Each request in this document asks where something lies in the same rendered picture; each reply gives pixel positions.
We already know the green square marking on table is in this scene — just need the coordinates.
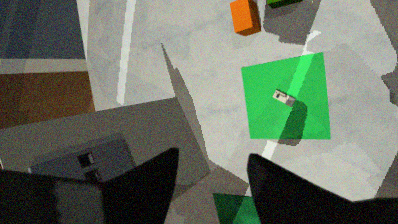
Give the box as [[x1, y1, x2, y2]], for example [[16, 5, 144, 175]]
[[241, 52, 331, 140]]

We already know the orange rectangular block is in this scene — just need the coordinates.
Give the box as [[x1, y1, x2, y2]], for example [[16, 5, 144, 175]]
[[230, 0, 261, 37]]

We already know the small green block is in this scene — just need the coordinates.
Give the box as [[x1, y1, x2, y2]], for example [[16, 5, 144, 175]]
[[267, 0, 302, 9]]

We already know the green flat square patch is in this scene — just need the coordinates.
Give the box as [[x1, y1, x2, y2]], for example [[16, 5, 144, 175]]
[[213, 193, 260, 224]]

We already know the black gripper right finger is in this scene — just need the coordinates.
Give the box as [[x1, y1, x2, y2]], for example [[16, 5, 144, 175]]
[[246, 153, 398, 224]]

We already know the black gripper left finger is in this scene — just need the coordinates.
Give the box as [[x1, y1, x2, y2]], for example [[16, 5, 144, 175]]
[[0, 148, 179, 224]]

